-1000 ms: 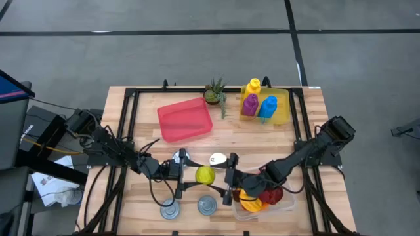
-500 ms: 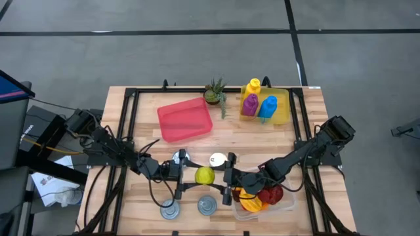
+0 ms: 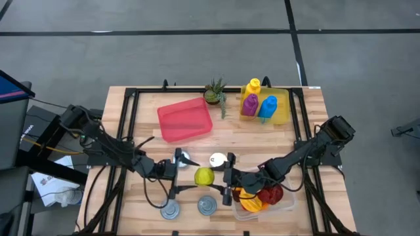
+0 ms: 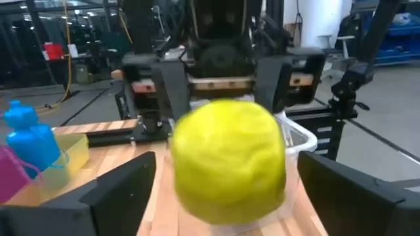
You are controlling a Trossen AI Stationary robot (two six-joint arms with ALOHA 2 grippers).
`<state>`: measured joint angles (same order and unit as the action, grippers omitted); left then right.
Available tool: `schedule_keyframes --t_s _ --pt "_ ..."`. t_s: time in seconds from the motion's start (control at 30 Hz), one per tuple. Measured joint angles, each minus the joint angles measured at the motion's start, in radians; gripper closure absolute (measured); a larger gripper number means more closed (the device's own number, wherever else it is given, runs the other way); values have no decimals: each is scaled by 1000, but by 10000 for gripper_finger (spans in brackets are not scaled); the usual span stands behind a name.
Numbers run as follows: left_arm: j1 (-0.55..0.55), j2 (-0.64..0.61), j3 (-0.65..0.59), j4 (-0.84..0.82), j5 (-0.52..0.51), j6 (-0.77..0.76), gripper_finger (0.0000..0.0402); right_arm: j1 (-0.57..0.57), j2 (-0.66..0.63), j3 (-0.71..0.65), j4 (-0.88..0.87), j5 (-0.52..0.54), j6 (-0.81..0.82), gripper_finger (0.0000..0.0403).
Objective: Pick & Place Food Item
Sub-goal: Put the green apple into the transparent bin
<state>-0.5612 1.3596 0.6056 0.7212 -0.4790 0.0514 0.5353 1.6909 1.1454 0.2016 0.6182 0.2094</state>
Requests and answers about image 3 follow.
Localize tin can with pull tab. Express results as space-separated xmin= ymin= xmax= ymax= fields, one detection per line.
xmin=209 ymin=152 xmax=228 ymax=168

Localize red plastic bin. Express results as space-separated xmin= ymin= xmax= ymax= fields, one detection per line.
xmin=156 ymin=96 xmax=213 ymax=143

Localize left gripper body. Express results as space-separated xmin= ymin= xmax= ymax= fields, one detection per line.
xmin=134 ymin=155 xmax=183 ymax=186

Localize white paper sheets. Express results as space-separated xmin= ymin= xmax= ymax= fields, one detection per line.
xmin=31 ymin=155 xmax=83 ymax=208

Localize green toy pear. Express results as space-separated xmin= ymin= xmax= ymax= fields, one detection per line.
xmin=194 ymin=167 xmax=215 ymax=187

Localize blue squeeze bottle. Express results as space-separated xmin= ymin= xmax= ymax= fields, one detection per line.
xmin=257 ymin=95 xmax=278 ymax=124

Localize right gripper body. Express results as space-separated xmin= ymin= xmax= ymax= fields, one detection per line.
xmin=224 ymin=169 xmax=265 ymax=194

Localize black box with white text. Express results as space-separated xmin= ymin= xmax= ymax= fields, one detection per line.
xmin=20 ymin=105 xmax=66 ymax=155

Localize grey stand leg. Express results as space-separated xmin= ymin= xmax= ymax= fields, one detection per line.
xmin=390 ymin=117 xmax=420 ymax=138

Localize purple squeeze bottle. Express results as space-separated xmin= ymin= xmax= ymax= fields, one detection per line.
xmin=241 ymin=93 xmax=259 ymax=117

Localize black diagonal beam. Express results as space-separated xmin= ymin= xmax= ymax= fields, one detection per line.
xmin=14 ymin=149 xmax=89 ymax=185

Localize yellow-orange toy mango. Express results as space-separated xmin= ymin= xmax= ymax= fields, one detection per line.
xmin=238 ymin=188 xmax=263 ymax=213

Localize yellow cable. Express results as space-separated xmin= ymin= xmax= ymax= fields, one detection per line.
xmin=21 ymin=136 xmax=83 ymax=155

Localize dark grey seat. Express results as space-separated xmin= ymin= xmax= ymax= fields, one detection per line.
xmin=0 ymin=167 xmax=30 ymax=214

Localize silver tin can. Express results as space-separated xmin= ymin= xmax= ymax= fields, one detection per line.
xmin=159 ymin=199 xmax=181 ymax=220
xmin=173 ymin=149 xmax=192 ymax=168

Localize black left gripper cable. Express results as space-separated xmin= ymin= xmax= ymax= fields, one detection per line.
xmin=143 ymin=176 xmax=172 ymax=210

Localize yellow plastic bin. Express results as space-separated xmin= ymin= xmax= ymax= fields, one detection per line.
xmin=240 ymin=85 xmax=292 ymax=126

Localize tin can with pink label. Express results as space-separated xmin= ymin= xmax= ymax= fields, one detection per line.
xmin=198 ymin=195 xmax=218 ymax=216

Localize clear plastic bin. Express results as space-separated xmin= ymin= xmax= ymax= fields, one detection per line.
xmin=231 ymin=170 xmax=296 ymax=221

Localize yellow squeeze bottle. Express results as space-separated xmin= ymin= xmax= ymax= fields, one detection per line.
xmin=245 ymin=77 xmax=262 ymax=99

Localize computer monitor blue screen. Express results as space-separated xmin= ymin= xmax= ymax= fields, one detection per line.
xmin=0 ymin=69 xmax=36 ymax=105

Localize small potted succulent plant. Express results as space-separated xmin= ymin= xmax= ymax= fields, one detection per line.
xmin=203 ymin=77 xmax=228 ymax=119

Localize clear plastic cup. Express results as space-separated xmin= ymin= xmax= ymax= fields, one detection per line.
xmin=54 ymin=186 xmax=84 ymax=207

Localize grey metal post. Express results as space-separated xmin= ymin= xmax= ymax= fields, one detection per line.
xmin=18 ymin=173 xmax=34 ymax=236

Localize grey cabinet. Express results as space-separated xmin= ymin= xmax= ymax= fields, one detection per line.
xmin=0 ymin=81 xmax=33 ymax=170

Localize red toy apple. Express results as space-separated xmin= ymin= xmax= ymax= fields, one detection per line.
xmin=257 ymin=186 xmax=273 ymax=206
xmin=269 ymin=184 xmax=284 ymax=203

